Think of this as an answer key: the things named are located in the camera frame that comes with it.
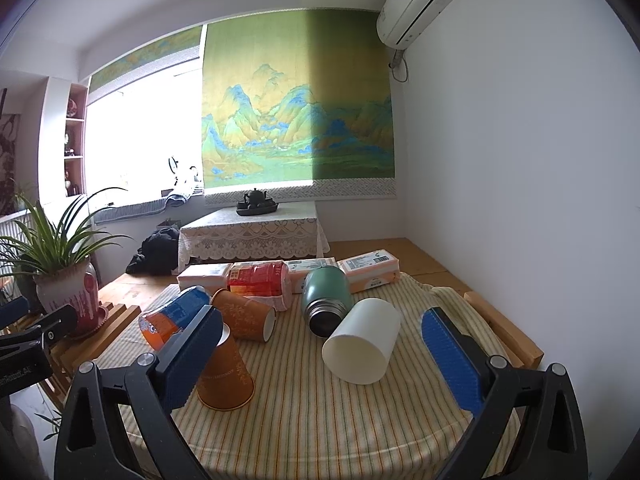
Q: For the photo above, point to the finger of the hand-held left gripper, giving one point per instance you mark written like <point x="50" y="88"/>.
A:
<point x="12" y="311"/>
<point x="55" y="321"/>

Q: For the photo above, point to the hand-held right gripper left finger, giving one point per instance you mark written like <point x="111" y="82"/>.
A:
<point x="192" y="342"/>

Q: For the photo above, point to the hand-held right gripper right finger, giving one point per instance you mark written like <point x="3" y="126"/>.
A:
<point x="450" y="355"/>

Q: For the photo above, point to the white cup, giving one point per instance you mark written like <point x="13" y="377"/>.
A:
<point x="360" y="345"/>

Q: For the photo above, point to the orange paper cup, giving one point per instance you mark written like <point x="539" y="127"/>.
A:
<point x="227" y="375"/>
<point x="242" y="312"/>

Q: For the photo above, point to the green plant in pink pot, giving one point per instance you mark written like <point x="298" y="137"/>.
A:
<point x="65" y="290"/>

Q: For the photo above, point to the wooden slatted rack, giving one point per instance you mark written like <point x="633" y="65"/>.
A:
<point x="120" y="320"/>

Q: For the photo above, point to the white radiator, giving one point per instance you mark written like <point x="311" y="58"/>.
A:
<point x="12" y="245"/>

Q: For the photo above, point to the white and pink tissue pack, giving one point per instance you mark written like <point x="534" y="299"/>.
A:
<point x="202" y="275"/>

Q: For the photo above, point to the red snack packet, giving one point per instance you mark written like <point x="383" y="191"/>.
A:
<point x="260" y="280"/>

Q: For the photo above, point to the black bag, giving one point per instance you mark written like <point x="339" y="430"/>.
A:
<point x="157" y="252"/>

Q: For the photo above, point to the low table with lace cloth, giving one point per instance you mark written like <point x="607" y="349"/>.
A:
<point x="250" y="240"/>

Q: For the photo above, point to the orange tissue pack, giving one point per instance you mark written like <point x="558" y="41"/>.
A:
<point x="372" y="266"/>

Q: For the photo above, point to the striped yellow cloth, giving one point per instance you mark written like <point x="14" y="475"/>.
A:
<point x="300" y="420"/>

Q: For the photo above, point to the blue window seat cushion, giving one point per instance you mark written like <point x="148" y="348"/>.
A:
<point x="130" y="210"/>

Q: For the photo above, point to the green thermos bottle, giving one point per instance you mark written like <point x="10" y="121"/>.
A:
<point x="327" y="295"/>

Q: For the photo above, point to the black tea tray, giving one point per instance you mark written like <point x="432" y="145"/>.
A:
<point x="257" y="211"/>

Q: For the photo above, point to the blue towel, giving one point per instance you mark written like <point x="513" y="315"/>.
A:
<point x="182" y="195"/>

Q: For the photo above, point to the black teapot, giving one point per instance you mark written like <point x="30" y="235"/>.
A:
<point x="255" y="196"/>

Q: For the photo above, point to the white and pink shelf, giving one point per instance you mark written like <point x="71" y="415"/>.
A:
<point x="55" y="135"/>

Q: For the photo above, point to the landscape painting roller blind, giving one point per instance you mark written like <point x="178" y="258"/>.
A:
<point x="290" y="110"/>

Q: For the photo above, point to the rolled-up landscape roller blind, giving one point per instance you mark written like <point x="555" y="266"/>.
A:
<point x="145" y="55"/>

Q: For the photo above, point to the white air conditioner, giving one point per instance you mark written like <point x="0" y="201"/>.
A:
<point x="415" y="5"/>

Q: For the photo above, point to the dark wall picture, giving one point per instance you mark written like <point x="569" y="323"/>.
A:
<point x="7" y="160"/>

